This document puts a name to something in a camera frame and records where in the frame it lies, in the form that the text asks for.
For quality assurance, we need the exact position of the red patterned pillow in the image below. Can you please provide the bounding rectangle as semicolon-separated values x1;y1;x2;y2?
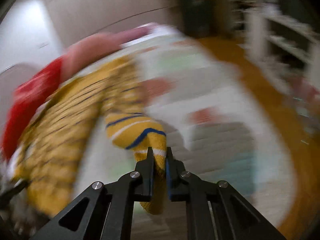
1;56;64;160

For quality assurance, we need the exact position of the white shelf unit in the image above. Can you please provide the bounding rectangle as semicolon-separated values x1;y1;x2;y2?
232;0;320;136

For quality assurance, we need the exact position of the purple pillow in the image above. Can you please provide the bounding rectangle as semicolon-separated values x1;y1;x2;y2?
117;25;154;44

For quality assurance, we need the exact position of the pink pillow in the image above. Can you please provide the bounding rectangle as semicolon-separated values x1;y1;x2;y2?
61;31;126;83

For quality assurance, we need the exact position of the patchwork quilted bedspread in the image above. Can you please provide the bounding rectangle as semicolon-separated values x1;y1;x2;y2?
80;25;296;226

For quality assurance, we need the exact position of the yellow striped knit sweater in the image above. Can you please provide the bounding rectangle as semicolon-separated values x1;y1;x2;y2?
13;56;167;217

